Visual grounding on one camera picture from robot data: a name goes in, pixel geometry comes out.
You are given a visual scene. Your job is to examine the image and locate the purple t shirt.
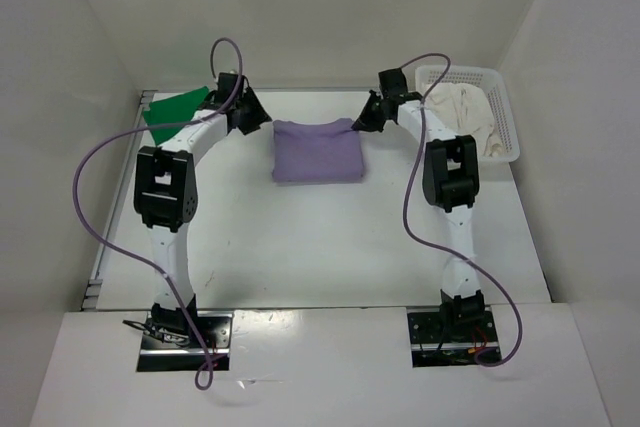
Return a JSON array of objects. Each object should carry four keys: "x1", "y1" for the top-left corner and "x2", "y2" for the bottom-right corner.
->
[{"x1": 272, "y1": 118, "x2": 365, "y2": 184}]

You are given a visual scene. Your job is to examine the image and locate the green t shirt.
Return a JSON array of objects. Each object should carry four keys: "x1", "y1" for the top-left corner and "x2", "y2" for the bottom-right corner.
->
[{"x1": 143, "y1": 87, "x2": 210, "y2": 126}]

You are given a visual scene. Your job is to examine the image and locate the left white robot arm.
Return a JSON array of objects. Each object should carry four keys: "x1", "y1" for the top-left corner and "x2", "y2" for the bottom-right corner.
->
[{"x1": 133, "y1": 73, "x2": 271, "y2": 347}]

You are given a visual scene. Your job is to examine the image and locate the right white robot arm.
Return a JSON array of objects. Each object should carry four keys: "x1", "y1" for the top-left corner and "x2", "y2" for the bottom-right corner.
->
[{"x1": 352, "y1": 68, "x2": 485, "y2": 342}]

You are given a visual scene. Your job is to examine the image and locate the white cloth in basket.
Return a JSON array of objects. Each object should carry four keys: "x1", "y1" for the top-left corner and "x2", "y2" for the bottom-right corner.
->
[{"x1": 426, "y1": 83, "x2": 505, "y2": 157}]

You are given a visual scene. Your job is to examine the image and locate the white plastic basket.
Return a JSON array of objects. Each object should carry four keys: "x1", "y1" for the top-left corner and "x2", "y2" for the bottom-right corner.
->
[{"x1": 415, "y1": 65, "x2": 520, "y2": 164}]

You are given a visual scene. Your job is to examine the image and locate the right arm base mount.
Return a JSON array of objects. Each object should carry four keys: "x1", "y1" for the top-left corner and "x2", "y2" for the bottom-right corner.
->
[{"x1": 406, "y1": 308, "x2": 502, "y2": 368}]

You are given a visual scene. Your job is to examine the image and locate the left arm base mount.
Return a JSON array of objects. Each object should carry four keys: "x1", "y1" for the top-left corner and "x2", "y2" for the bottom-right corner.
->
[{"x1": 122, "y1": 312, "x2": 233, "y2": 373}]

